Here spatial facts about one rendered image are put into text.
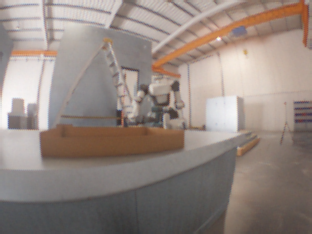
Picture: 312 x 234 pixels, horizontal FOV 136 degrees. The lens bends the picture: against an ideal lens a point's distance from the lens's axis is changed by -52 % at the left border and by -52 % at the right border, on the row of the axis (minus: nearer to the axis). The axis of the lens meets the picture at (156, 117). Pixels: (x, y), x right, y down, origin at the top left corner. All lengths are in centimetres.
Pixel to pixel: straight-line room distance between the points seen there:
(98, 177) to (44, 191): 11
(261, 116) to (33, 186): 1145
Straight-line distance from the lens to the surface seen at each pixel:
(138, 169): 30
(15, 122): 628
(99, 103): 307
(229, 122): 746
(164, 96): 161
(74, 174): 26
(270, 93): 1142
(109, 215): 39
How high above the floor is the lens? 74
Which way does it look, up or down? 2 degrees up
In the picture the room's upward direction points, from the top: straight up
